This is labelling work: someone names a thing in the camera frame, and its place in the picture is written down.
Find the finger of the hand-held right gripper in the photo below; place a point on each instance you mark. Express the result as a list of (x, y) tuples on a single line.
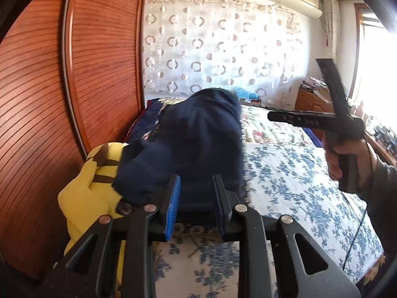
[(294, 118)]

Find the low wooden cabinet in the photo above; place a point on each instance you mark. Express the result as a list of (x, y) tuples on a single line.
[(307, 99)]

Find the person's right hand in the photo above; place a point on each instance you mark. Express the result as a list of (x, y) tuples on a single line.
[(366, 161)]

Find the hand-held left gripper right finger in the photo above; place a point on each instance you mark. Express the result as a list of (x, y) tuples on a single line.
[(220, 208)]

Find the floral quilt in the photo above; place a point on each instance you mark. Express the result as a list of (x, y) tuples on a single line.
[(273, 130)]

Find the wooden headboard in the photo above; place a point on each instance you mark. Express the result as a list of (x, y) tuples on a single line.
[(37, 99)]

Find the wooden framed window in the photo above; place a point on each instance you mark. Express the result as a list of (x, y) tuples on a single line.
[(372, 68)]

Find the white bundled window curtain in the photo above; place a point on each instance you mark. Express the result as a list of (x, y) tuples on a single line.
[(330, 21)]

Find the person's right forearm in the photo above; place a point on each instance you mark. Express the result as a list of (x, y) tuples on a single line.
[(384, 198)]

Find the yellow plush toy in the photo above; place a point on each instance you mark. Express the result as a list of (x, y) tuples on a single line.
[(83, 192)]

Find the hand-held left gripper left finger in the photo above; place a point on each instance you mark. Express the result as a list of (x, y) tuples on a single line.
[(174, 208)]

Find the navy printed t-shirt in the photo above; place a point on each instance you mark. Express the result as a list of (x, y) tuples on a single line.
[(192, 136)]

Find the blue cardboard box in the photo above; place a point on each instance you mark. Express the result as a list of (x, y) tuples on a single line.
[(248, 94)]

